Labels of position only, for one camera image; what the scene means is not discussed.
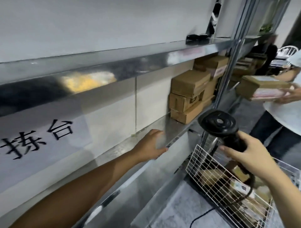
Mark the white paper sign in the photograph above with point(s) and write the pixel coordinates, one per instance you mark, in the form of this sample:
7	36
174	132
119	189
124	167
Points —
35	169

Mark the person's right forearm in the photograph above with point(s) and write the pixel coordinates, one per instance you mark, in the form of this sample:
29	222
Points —
287	202

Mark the stack of cardboard boxes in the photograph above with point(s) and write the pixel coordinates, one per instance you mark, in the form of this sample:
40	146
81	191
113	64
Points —
247	68
211	64

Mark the metal shelving rack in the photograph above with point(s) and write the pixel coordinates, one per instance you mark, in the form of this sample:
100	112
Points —
94	68

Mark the person's left hand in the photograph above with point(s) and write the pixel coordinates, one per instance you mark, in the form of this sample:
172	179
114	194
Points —
148	148

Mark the white sticker cardboard box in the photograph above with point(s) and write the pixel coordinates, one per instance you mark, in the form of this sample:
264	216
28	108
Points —
239	186

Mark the person's left forearm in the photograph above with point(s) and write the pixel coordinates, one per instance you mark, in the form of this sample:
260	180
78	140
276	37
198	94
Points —
70	197

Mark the person's right hand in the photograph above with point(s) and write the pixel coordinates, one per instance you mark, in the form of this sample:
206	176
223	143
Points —
256	159

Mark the white spindle back chair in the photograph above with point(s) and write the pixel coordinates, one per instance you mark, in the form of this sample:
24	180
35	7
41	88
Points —
288	50

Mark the plain small cardboard box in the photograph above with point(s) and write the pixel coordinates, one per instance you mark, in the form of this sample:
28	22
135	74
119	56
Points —
211	176

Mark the black barcode scanner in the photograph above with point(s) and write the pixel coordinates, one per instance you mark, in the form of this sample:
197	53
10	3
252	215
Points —
216	122

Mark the white glossy device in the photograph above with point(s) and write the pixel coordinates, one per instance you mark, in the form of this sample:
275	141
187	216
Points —
213	18

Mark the black object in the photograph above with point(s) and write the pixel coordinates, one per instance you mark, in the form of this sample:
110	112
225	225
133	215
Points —
195	38

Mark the black wheeled office chair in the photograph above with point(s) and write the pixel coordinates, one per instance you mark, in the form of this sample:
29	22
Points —
268	56

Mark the pink tape cardboard box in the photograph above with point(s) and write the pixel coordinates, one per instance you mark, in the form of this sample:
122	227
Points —
258	84

